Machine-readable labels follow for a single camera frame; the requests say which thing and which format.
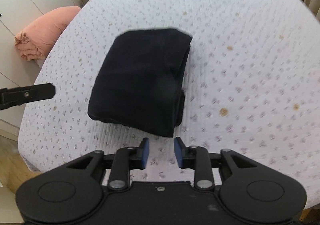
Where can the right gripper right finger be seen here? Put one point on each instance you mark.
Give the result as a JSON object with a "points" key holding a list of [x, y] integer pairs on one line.
{"points": [[185, 156]]}

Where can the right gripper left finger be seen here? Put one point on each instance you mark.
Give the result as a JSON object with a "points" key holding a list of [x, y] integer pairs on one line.
{"points": [[138, 156]]}

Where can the pink folded blanket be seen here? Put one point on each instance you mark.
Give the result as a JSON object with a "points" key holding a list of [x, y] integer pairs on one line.
{"points": [[37, 39]]}

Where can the dark navy garment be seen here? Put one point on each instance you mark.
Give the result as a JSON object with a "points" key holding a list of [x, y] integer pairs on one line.
{"points": [[140, 81]]}

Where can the floral quilted bed cover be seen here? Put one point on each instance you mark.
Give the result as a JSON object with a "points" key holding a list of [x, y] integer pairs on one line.
{"points": [[251, 83]]}

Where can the white wardrobe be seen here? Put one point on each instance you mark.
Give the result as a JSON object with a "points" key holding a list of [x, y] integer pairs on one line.
{"points": [[22, 15]]}

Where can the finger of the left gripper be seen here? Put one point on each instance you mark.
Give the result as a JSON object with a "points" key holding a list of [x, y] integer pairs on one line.
{"points": [[11, 97]]}

